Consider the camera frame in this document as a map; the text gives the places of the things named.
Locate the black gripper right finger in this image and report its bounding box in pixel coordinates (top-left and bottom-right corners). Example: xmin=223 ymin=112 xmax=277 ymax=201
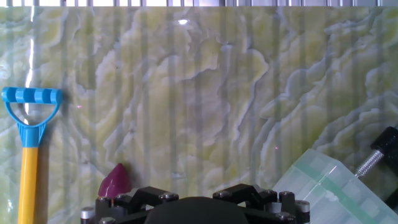
xmin=213 ymin=183 xmax=311 ymax=224

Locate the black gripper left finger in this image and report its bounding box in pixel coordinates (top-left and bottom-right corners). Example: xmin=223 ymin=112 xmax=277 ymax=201
xmin=80 ymin=185 xmax=180 ymax=224

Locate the blue and yellow toy shovel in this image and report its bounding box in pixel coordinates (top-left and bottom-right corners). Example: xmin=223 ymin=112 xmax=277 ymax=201
xmin=1 ymin=86 xmax=64 ymax=224

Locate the maroon toy rugby ball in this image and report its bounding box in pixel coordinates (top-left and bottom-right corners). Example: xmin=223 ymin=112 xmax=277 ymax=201
xmin=98 ymin=162 xmax=132 ymax=199

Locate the translucent plastic tip box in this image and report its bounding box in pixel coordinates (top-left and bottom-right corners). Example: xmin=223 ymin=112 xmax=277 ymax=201
xmin=272 ymin=148 xmax=398 ymax=224

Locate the green marbled table mat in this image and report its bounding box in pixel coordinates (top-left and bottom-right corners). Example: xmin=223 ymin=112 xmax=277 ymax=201
xmin=0 ymin=6 xmax=398 ymax=224

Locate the black C-clamp with steel screw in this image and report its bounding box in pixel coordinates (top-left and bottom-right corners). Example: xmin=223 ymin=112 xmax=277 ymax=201
xmin=354 ymin=126 xmax=398 ymax=215

